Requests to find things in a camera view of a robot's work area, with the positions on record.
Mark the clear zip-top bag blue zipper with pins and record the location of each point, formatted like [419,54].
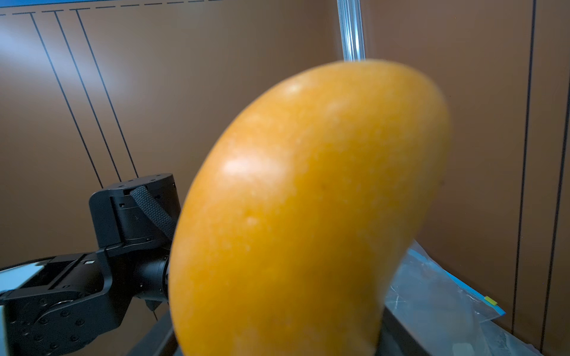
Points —
[428,311]

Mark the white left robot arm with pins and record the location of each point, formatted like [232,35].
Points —
[59,305]

